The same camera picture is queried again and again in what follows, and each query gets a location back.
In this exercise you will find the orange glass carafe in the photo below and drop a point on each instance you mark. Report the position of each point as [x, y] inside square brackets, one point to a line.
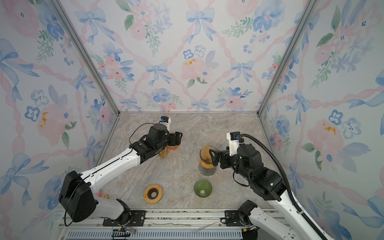
[173, 148]

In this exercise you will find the orange coffee filter holder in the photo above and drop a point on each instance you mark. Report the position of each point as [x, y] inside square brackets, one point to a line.
[163, 154]

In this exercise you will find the grey glass carafe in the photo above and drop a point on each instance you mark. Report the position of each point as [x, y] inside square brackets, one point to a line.
[206, 171]

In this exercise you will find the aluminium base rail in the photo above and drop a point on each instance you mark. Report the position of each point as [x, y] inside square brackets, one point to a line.
[162, 224]

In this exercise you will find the green glass dripper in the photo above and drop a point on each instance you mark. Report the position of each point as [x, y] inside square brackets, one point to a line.
[203, 188]

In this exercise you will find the aluminium corner post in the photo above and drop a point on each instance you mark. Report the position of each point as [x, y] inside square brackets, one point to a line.
[291, 47]
[69, 27]

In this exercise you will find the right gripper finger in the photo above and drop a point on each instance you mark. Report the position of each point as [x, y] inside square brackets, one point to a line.
[215, 153]
[215, 160]

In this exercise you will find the wooden ring dripper base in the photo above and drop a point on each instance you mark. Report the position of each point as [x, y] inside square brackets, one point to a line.
[206, 165]

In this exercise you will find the grey glass dripper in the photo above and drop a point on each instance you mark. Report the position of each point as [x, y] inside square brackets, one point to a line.
[214, 148]

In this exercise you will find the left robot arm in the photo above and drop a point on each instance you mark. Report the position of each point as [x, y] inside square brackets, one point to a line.
[78, 194]

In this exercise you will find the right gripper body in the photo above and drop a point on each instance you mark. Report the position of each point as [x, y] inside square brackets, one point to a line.
[234, 163]

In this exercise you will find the pink toy on block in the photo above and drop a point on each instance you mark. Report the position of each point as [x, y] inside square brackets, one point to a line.
[101, 195]

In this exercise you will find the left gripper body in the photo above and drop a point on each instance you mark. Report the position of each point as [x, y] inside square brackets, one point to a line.
[168, 141]

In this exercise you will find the right aluminium corner post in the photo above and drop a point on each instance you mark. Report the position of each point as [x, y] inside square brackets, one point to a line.
[291, 47]

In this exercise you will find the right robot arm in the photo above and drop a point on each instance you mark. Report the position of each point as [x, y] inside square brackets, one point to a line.
[300, 225]

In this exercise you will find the left aluminium corner post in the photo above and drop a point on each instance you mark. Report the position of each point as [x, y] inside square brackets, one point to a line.
[69, 27]

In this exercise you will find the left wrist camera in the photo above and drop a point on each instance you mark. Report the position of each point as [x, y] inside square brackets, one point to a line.
[166, 121]

